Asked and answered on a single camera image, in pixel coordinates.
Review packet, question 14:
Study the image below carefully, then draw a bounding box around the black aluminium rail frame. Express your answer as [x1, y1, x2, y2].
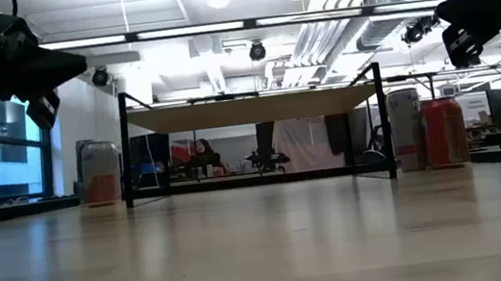
[0, 139, 501, 234]

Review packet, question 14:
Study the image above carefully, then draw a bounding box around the white Celsius Peach Vibe can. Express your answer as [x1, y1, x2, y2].
[384, 86, 430, 175]

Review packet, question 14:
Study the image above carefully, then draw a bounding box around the white orange beverage can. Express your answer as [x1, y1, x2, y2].
[75, 138, 127, 210]

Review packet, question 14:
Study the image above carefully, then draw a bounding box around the wooden shelf black frame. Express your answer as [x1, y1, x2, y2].
[111, 57, 400, 215]

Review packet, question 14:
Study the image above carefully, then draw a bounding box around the person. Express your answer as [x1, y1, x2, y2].
[182, 136, 227, 182]

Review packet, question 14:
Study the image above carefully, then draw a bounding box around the red Fanta can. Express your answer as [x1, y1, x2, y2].
[418, 94, 473, 171]

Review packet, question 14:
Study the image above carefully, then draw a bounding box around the overhead light bar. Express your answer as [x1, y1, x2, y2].
[38, 0, 450, 61]

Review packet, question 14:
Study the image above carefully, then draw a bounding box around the black ceiling spotlight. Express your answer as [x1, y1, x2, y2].
[88, 65, 112, 89]
[398, 13, 442, 46]
[246, 39, 269, 63]

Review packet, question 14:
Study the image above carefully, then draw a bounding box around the white sign board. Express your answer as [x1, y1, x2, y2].
[455, 89, 492, 126]

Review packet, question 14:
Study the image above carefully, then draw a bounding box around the white hanging cloth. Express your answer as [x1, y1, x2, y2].
[269, 113, 347, 176]

